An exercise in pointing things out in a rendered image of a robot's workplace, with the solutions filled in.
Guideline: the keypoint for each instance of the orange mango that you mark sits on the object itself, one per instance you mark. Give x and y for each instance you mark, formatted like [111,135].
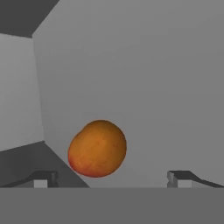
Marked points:
[97,148]

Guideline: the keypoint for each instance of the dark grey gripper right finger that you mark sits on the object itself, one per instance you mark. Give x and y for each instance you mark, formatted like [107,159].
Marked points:
[180,178]

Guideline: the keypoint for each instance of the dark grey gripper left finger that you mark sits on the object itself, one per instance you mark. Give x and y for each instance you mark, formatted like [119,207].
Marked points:
[43,178]

